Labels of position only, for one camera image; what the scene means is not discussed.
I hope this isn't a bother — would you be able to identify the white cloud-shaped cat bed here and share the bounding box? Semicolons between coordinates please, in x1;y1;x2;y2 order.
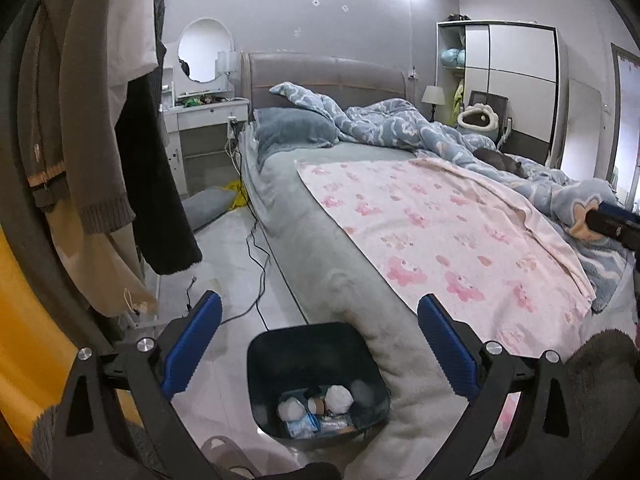
457;102;501;133

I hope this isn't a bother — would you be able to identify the clear bubble wrap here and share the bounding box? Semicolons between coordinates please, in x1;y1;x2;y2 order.
317;414;356;433

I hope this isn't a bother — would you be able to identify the white hanging shirt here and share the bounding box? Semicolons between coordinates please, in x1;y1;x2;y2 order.
105;0;161;126

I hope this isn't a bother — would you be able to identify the dark cat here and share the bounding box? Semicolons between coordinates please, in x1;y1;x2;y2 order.
472;147;528;178

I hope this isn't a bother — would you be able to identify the dark blue waste bin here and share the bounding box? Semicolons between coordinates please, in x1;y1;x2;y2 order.
246;323;391;443

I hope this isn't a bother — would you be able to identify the grey fuzzy clothing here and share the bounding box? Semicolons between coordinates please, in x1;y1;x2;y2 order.
567;330;640;480
30;402;166;480

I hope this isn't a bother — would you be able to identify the white door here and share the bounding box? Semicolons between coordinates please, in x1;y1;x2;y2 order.
560;77;603;183

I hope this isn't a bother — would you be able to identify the yellow cloth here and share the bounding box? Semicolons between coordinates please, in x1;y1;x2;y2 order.
0;225;146;441

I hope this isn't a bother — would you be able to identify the pink printed blanket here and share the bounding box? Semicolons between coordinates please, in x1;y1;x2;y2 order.
296;157;596;441

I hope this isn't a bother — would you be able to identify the large white paper ball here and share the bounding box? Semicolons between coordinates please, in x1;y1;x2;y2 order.
324;385;354;413

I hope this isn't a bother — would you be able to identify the brown knit jacket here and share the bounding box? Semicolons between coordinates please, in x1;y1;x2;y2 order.
22;0;136;236

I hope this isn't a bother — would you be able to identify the black cable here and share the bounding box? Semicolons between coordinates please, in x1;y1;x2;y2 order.
185;210;306;331

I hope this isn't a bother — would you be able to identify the grey door frame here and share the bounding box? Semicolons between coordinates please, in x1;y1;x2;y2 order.
607;42;640;201

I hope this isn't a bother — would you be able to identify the grey floor cushion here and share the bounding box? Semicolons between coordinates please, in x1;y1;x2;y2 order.
182;187;241;233

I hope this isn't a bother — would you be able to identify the black hanging garment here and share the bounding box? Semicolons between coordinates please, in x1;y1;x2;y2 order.
115;67;203;276

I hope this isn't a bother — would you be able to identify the oval vanity mirror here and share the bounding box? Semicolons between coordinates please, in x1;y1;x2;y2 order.
177;19;230;83

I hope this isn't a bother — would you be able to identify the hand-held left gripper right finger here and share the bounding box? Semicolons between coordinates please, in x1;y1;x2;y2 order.
417;294;586;480

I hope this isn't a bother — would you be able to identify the white vanity desk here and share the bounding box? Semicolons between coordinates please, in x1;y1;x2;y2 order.
160;65;251;198

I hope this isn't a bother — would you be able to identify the blue patterned duvet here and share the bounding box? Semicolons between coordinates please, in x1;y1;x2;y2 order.
270;81;636;313

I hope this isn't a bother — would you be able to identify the white wardrobe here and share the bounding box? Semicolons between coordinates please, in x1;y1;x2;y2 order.
435;20;561;166

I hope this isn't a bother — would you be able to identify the grey upholstered headboard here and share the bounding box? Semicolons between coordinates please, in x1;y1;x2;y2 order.
241;51;407;111

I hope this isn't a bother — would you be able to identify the blue tissue packet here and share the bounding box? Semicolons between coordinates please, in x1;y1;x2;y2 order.
285;416;321;440

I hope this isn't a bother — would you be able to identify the black chair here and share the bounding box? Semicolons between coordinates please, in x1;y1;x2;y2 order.
467;90;513;151

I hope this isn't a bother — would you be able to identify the beige hanging coat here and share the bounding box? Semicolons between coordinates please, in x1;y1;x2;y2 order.
47;200;158;318

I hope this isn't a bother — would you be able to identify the bedside lamp with shade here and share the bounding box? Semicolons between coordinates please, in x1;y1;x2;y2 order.
421;85;446;121

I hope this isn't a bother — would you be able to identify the grey slipper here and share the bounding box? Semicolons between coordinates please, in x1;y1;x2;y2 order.
200;437;261;480

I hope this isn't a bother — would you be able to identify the yellow-green floor cloth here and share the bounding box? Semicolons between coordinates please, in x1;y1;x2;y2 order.
222;180;248;211

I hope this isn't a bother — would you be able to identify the dark grey knit sweater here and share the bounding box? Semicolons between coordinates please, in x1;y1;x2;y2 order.
152;0;168;66

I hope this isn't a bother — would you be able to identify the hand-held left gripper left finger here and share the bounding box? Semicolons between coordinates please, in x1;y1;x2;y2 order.
52;290;223;480

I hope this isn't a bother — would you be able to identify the grey-blue pillow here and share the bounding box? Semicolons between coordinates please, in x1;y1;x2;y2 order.
255;107;336;163

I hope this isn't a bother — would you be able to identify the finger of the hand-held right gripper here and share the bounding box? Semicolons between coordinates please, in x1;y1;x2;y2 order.
585;200;640;253

